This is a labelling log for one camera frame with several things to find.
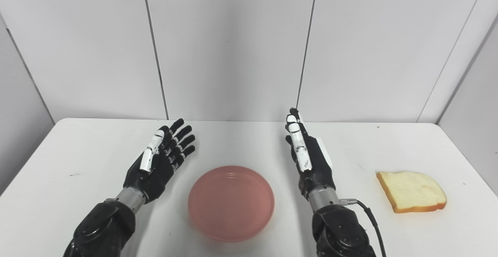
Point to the pink round plate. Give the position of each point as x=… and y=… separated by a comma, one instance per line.
x=231, y=203

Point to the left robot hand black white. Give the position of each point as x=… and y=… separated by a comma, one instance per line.
x=159, y=163

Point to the slice of white bread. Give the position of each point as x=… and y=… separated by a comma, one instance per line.
x=412, y=191

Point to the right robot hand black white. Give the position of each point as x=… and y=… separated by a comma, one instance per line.
x=309, y=159

